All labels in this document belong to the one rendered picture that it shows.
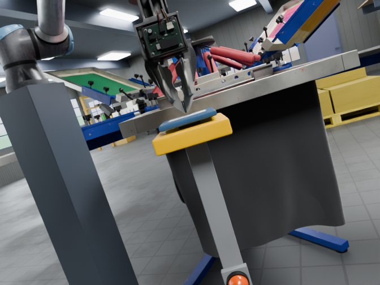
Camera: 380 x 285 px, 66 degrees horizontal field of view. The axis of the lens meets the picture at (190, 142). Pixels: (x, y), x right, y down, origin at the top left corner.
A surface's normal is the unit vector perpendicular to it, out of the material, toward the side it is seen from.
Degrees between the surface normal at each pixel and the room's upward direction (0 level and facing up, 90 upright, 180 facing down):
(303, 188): 95
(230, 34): 90
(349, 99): 90
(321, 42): 90
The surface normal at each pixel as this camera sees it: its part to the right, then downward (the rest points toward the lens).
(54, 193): -0.33, 0.26
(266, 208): 0.07, 0.22
